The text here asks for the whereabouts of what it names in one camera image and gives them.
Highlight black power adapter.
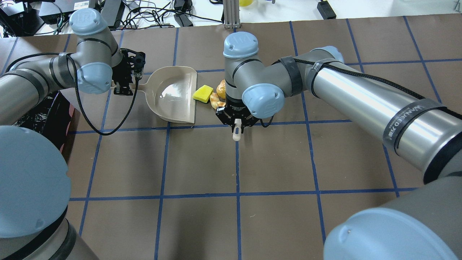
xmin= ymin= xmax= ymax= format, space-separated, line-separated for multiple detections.
xmin=174 ymin=13 xmax=194 ymax=27

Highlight yellow round object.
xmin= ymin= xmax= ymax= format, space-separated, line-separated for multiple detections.
xmin=238 ymin=0 xmax=254 ymax=7

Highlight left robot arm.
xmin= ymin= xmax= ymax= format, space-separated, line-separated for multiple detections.
xmin=1 ymin=8 xmax=145 ymax=260

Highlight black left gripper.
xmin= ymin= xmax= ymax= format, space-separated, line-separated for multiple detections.
xmin=113 ymin=50 xmax=146 ymax=96

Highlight beige plastic dustpan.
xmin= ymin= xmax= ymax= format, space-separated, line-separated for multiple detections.
xmin=122 ymin=66 xmax=197 ymax=128

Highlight round golden bread roll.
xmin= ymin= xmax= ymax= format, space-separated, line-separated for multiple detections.
xmin=216 ymin=79 xmax=226 ymax=99

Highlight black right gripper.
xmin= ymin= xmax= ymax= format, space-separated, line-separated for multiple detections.
xmin=215 ymin=98 xmax=258 ymax=133

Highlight white brush black bristles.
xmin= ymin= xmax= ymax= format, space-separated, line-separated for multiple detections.
xmin=232 ymin=118 xmax=242 ymax=142

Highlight twisted bread croissant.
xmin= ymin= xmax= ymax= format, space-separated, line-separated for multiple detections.
xmin=209 ymin=92 xmax=226 ymax=110

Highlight black power brick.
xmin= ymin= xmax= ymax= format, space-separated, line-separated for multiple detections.
xmin=317 ymin=0 xmax=336 ymax=20

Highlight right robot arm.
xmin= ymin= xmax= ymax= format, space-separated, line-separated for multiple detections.
xmin=216 ymin=31 xmax=461 ymax=260

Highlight aluminium frame post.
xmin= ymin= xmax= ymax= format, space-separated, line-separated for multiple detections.
xmin=223 ymin=0 xmax=241 ymax=29

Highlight yellow sponge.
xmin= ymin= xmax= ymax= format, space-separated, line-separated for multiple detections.
xmin=192 ymin=84 xmax=214 ymax=104

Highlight black bag lined bin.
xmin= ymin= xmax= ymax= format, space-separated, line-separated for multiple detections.
xmin=14 ymin=91 xmax=74 ymax=153

